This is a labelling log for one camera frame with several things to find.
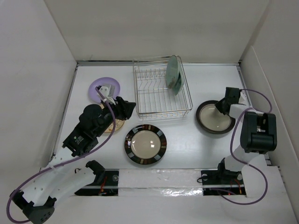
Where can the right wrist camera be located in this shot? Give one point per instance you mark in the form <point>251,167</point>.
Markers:
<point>243,98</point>

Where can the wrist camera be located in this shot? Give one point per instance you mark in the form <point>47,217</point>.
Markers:
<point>106,91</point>
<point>243,98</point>

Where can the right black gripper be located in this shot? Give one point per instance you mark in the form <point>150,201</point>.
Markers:
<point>218,105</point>

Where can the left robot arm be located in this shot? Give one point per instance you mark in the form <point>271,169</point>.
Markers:
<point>38,196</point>

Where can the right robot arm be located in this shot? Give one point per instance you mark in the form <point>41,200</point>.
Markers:
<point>255,133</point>

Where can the black rimmed patterned plate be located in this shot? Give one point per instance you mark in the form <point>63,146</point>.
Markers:
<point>145,144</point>

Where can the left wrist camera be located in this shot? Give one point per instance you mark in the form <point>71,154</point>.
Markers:
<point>106,91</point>

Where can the teal round flower plate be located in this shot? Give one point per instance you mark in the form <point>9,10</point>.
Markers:
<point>172,71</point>

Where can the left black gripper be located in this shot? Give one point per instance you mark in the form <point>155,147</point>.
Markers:
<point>123,108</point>

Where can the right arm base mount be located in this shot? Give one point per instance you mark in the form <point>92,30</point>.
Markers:
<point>214,183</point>

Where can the purple plate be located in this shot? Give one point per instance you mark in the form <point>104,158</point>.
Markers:
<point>93,94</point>

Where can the tan plate under arm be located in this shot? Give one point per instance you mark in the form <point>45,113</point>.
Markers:
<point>119,124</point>

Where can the wire dish rack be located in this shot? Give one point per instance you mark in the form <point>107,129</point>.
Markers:
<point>154,99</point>

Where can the teal rectangular plate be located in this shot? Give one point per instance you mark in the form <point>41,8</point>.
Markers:
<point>178,85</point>

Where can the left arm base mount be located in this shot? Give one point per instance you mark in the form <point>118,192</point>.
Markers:
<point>102,186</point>

